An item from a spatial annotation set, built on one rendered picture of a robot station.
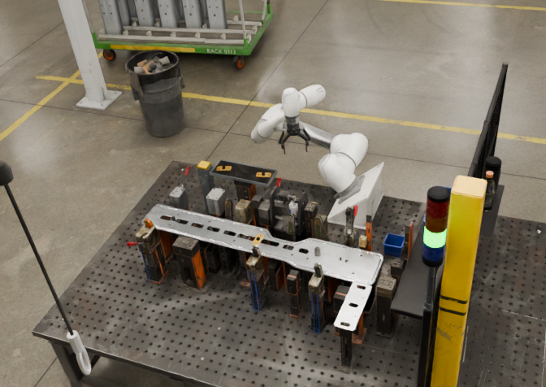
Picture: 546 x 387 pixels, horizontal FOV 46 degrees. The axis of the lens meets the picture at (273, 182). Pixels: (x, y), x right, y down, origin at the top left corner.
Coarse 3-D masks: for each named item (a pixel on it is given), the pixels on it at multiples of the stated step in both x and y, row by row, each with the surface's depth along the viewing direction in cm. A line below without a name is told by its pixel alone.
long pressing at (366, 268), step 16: (160, 208) 370; (176, 208) 368; (160, 224) 359; (176, 224) 357; (208, 224) 355; (224, 224) 354; (240, 224) 352; (208, 240) 345; (224, 240) 344; (240, 240) 343; (272, 240) 340; (304, 240) 338; (320, 240) 337; (272, 256) 331; (288, 256) 330; (304, 256) 329; (320, 256) 328; (336, 256) 327; (352, 256) 326; (368, 256) 325; (336, 272) 318; (352, 272) 317; (368, 272) 316
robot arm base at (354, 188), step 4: (356, 176) 393; (360, 176) 398; (364, 176) 396; (356, 180) 390; (360, 180) 392; (352, 184) 388; (356, 184) 389; (360, 184) 390; (348, 188) 388; (352, 188) 388; (356, 188) 387; (360, 188) 387; (344, 192) 389; (348, 192) 389; (352, 192) 388; (356, 192) 385; (336, 196) 401; (340, 196) 395; (344, 196) 391; (348, 196) 389; (340, 200) 393; (344, 200) 392
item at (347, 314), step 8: (352, 288) 309; (368, 288) 308; (352, 296) 305; (360, 296) 304; (368, 296) 304; (344, 304) 301; (360, 304) 300; (344, 312) 297; (352, 312) 297; (360, 312) 297; (336, 320) 294; (344, 320) 294; (352, 320) 293; (344, 328) 290; (352, 328) 290
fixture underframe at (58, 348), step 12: (60, 348) 354; (60, 360) 363; (72, 360) 364; (96, 360) 389; (72, 372) 368; (72, 384) 377; (84, 384) 373; (96, 384) 370; (108, 384) 370; (180, 384) 328; (192, 384) 328
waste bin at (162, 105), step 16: (128, 64) 587; (144, 64) 585; (160, 64) 586; (176, 64) 577; (144, 80) 569; (160, 80) 571; (176, 80) 584; (144, 96) 585; (160, 96) 582; (176, 96) 594; (144, 112) 602; (160, 112) 594; (176, 112) 603; (160, 128) 606; (176, 128) 612
